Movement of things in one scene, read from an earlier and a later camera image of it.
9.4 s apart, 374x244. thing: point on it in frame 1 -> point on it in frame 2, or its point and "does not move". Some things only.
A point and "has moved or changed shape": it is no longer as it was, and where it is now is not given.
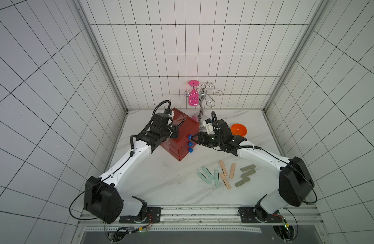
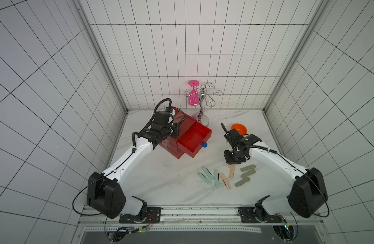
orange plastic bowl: x=239 y=129 does not move
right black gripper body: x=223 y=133 -> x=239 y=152
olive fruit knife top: x=248 y=168 does not move
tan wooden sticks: x=232 y=170 does not move
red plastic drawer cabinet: x=179 y=148 has moved or changed shape
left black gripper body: x=166 y=132 does not move
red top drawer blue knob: x=188 y=128 has moved or changed shape
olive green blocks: x=242 y=182 does not move
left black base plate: x=153 y=216 does not move
